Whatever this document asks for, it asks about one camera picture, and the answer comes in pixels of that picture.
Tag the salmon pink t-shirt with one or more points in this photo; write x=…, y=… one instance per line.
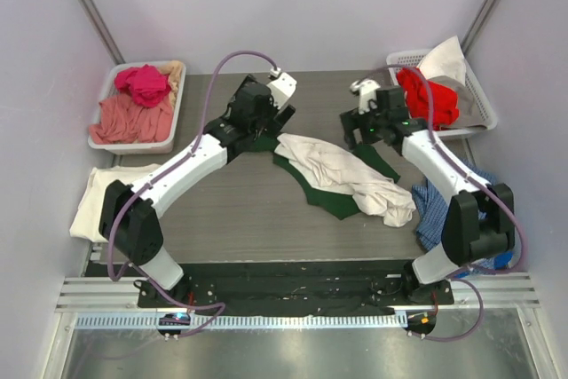
x=122, y=121

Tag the white and green t-shirt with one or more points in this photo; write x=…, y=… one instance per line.
x=341, y=183

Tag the solid blue garment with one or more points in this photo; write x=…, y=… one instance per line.
x=501, y=261

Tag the grey white garment in basket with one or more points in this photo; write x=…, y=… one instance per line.
x=445, y=65

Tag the folded cream t-shirt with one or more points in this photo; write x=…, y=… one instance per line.
x=86, y=222

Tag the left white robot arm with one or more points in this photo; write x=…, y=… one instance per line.
x=131, y=213

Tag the red t-shirt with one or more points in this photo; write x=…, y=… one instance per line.
x=445, y=100

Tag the blue plaid shirt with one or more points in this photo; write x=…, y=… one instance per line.
x=432, y=209

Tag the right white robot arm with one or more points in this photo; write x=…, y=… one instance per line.
x=477, y=224

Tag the slotted white cable duct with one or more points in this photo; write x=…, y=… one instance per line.
x=178, y=321

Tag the magenta t-shirt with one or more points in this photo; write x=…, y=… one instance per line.
x=147, y=86

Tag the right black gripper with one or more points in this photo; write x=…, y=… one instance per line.
x=353, y=121

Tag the beige garment in bin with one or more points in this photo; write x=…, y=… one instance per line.
x=174, y=71

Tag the left grey plastic bin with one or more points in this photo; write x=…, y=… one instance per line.
x=163, y=147

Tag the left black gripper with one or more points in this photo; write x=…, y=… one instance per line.
x=275, y=117

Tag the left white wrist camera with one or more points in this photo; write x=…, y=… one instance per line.
x=282, y=87

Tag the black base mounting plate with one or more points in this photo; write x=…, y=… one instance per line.
x=300, y=289

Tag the right white perforated basket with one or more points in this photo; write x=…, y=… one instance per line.
x=489, y=118

